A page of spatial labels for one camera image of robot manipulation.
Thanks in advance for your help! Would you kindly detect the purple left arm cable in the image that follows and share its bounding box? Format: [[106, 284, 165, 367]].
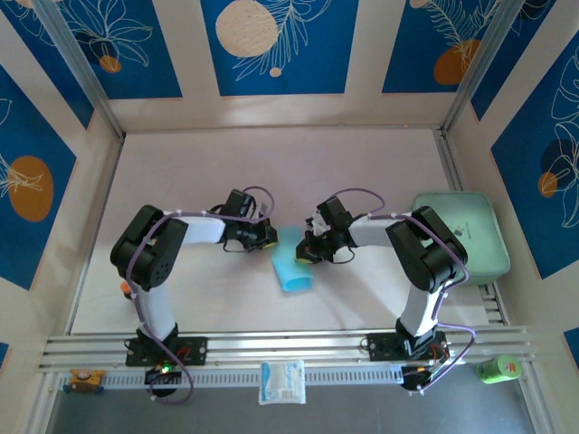
[[125, 184, 276, 405]]

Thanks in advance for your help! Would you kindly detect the aluminium mounting rail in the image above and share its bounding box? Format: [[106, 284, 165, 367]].
[[38, 325, 537, 373]]

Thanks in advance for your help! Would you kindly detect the mint green zipper pouch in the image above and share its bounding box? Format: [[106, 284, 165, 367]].
[[410, 191, 511, 286]]

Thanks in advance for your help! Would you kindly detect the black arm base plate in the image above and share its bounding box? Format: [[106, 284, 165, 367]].
[[365, 332, 451, 363], [125, 335, 209, 367]]

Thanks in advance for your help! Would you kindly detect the white slotted cable duct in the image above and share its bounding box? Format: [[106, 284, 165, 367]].
[[58, 363, 406, 392]]

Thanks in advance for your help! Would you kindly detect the black controller board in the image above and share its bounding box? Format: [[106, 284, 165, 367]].
[[401, 363, 452, 394], [143, 363, 184, 401]]

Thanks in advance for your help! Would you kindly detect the light blue paper sheet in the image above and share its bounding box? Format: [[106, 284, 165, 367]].
[[271, 225, 315, 293]]

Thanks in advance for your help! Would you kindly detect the white tissue pack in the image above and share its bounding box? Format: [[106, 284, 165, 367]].
[[258, 360, 307, 406]]

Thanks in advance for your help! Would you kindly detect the aluminium frame post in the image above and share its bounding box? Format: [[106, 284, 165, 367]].
[[33, 0, 127, 139], [441, 0, 528, 137]]

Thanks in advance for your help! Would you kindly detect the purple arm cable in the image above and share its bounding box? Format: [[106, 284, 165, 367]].
[[323, 188, 477, 394], [125, 184, 276, 405]]

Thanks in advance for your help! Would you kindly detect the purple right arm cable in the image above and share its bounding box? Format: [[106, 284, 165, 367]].
[[323, 188, 477, 394]]

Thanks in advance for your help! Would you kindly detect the aluminium side rail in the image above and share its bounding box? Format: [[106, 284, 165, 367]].
[[66, 135, 127, 336], [434, 127, 508, 326]]

